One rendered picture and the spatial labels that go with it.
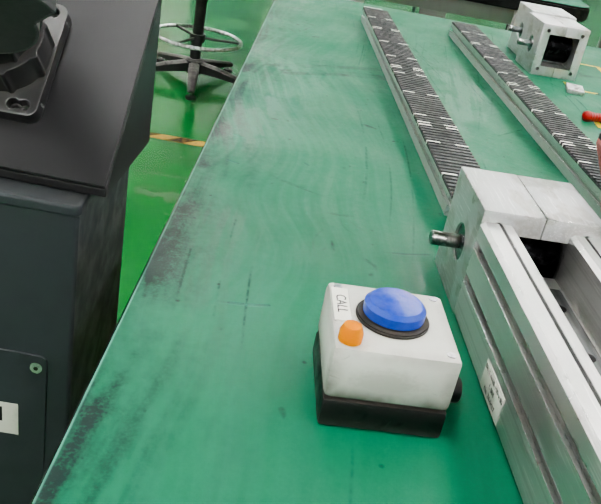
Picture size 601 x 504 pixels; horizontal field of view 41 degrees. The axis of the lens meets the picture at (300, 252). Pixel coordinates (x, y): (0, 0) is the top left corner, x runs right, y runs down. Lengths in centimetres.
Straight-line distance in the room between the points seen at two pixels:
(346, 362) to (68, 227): 35
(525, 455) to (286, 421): 14
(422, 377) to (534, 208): 21
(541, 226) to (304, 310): 19
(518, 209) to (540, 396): 20
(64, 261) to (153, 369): 26
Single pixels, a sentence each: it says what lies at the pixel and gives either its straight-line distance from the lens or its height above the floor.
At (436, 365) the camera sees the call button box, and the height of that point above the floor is 84.
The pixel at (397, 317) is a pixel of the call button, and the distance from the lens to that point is 50.
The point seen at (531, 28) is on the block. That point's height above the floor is 85.
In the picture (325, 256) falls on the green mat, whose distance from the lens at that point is 71.
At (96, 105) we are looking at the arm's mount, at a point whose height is 85.
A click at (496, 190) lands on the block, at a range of 67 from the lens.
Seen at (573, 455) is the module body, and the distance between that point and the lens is 46.
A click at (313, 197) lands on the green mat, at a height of 78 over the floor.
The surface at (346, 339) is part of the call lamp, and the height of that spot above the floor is 84.
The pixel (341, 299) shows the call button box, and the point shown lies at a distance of 53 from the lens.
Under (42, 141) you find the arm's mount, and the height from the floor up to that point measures 81.
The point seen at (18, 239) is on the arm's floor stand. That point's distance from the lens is 78.
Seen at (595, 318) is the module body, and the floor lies 84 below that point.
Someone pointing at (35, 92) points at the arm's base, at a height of 85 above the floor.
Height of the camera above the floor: 110
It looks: 27 degrees down
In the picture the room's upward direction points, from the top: 11 degrees clockwise
